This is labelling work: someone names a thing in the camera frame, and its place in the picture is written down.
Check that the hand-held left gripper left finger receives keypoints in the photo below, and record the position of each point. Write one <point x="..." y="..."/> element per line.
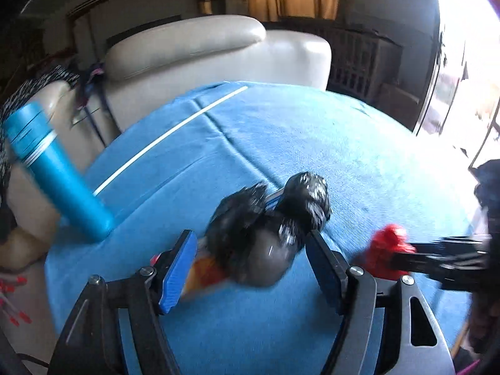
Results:
<point x="177" y="273"/>

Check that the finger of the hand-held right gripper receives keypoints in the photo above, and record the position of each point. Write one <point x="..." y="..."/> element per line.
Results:
<point x="453" y="245"/>
<point x="449" y="269"/>

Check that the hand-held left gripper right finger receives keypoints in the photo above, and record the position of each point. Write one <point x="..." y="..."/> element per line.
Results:
<point x="324" y="273"/>

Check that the red mesh basket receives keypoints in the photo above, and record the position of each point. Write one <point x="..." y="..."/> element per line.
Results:
<point x="468" y="369"/>

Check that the blue tablecloth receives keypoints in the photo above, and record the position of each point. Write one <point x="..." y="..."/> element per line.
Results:
<point x="312" y="136"/>

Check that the teal insulated bottle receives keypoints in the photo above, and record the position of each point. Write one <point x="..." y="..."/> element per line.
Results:
<point x="62" y="175"/>

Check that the small cardboard box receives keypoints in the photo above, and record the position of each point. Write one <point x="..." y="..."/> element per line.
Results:
<point x="398" y="103"/>

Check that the red-tipped white rods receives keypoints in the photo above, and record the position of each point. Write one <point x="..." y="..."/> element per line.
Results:
<point x="15" y="308"/>

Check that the cream leather sofa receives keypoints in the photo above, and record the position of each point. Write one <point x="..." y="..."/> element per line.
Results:
<point x="195" y="47"/>

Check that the black white patterned garment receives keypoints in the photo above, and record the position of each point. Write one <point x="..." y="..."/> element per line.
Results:
<point x="39" y="82"/>

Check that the white standing air conditioner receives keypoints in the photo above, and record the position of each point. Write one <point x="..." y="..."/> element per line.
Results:
<point x="236" y="2"/>

